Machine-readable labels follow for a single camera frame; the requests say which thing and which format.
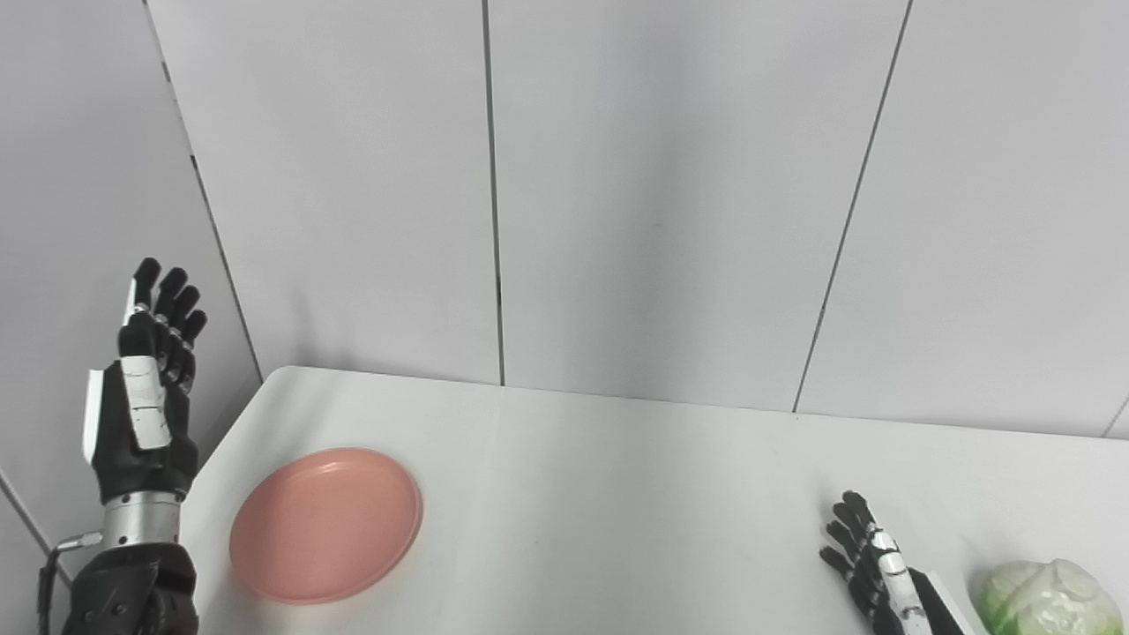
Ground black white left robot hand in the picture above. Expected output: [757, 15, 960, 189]
[82, 258, 208, 505]

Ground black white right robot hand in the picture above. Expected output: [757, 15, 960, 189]
[819, 490, 989, 635]

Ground green white toy cabbage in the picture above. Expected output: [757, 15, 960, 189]
[977, 559, 1125, 635]

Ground pink round plate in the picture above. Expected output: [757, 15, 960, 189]
[229, 447, 422, 606]

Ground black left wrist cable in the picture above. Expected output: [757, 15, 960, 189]
[37, 531, 103, 635]

